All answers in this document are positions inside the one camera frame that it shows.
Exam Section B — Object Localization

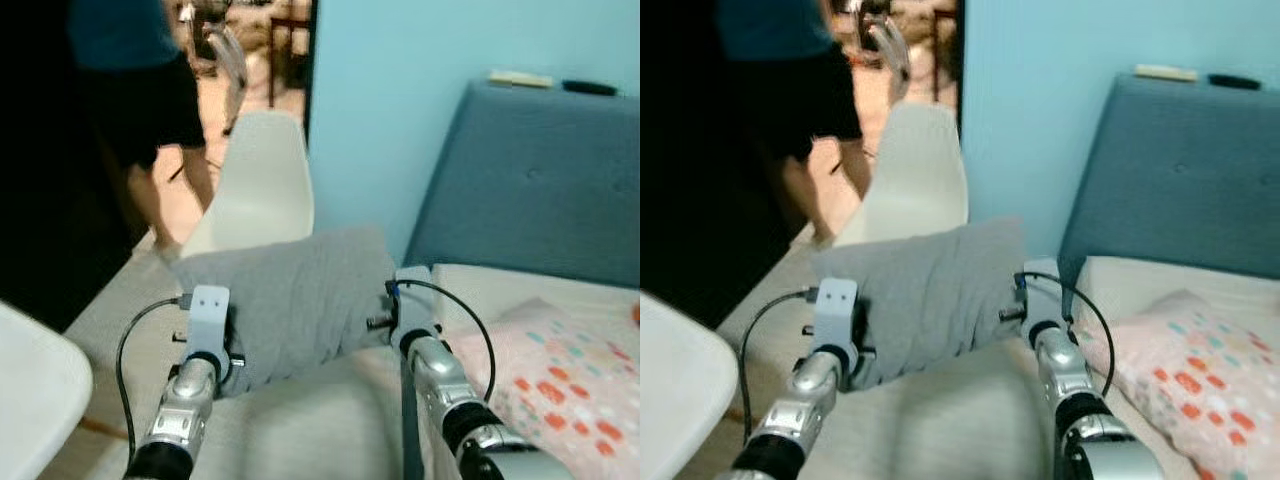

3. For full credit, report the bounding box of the orange cable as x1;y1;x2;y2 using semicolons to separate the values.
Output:
78;415;133;443

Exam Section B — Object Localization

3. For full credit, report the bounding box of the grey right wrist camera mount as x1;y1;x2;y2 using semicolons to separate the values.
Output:
1022;258;1063;336
388;266;439;341

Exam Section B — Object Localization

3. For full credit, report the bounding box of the blue upholstered headboard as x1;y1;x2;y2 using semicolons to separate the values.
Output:
403;80;641;291
1057;75;1280;291

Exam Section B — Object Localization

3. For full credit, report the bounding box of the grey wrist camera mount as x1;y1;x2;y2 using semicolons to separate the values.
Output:
815;278;859;351
1022;258;1063;336
388;266;439;341
186;286;232;356

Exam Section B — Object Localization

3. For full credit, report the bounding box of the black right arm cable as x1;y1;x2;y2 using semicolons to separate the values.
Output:
1016;270;1117;399
396;278;497;403

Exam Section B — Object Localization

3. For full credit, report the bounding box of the silver curved metal frame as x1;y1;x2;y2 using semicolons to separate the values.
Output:
865;15;911;106
205;20;251;136

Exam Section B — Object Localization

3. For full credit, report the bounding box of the person in dark shorts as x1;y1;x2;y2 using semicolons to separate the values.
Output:
68;0;216;251
715;0;871;246

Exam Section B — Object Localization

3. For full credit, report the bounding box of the pink floral pattern pillow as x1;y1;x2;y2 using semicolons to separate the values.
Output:
1085;290;1280;480
445;298;641;480

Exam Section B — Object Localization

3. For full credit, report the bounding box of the grey pillow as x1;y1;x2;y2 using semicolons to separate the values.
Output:
170;225;398;396
812;218;1031;389

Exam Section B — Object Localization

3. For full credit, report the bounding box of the black wardrobe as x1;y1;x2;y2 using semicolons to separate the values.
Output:
0;0;131;331
640;0;801;326

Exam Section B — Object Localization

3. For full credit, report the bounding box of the cream bed mattress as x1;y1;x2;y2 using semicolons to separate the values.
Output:
1075;255;1280;480
420;263;641;480

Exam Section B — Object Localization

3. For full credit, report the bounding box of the dark wooden table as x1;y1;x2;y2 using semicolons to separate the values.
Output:
268;15;311;106
930;10;963;101

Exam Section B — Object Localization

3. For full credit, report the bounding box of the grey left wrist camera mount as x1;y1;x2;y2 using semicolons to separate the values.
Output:
186;286;232;356
815;278;859;351

